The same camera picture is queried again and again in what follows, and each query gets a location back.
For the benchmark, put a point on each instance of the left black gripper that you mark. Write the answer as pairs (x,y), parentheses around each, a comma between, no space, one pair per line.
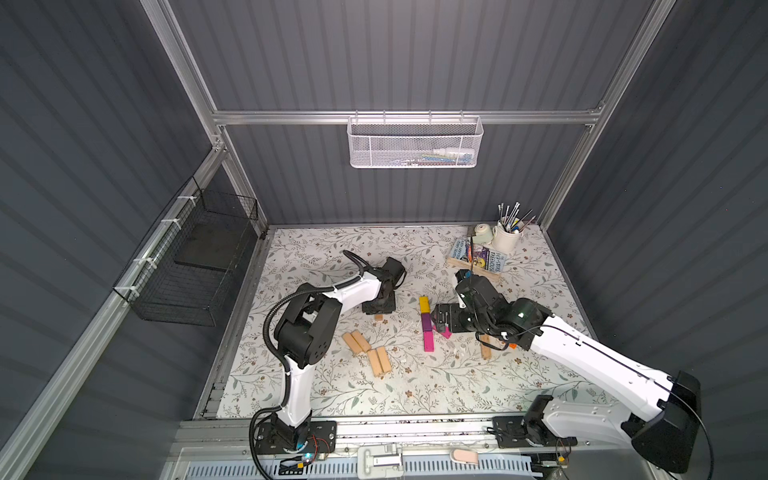
(379,303)

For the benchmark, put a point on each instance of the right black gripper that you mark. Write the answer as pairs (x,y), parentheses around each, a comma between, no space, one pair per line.
(447,318)

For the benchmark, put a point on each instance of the yellow block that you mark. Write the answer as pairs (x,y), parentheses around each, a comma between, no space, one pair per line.
(424,305)

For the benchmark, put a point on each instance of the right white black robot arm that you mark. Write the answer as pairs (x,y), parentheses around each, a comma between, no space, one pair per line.
(655,414)

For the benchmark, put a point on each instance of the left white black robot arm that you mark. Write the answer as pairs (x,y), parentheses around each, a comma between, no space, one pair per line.
(298,331)

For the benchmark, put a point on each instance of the white pen cup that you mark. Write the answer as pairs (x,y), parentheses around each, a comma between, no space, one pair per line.
(503,241)

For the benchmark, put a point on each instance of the white tape roll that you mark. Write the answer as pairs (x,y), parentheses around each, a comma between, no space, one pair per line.
(483,234)

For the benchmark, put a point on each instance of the natural wood block pair upper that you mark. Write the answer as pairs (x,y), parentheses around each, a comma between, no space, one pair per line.
(356,342)

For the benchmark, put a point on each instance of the natural wood block pair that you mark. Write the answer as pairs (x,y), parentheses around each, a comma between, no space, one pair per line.
(356,342)
(379,361)

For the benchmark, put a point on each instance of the pink eraser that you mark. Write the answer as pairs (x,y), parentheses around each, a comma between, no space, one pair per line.
(464,456)

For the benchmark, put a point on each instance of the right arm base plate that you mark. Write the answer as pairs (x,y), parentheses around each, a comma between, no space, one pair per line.
(517,431)

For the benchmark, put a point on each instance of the white wire wall basket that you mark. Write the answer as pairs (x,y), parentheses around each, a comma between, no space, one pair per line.
(414,141)

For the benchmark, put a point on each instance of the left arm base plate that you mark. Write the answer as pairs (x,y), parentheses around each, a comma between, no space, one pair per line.
(273,437)

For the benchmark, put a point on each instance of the black wire side basket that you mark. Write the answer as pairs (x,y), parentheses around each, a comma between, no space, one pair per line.
(193,271)

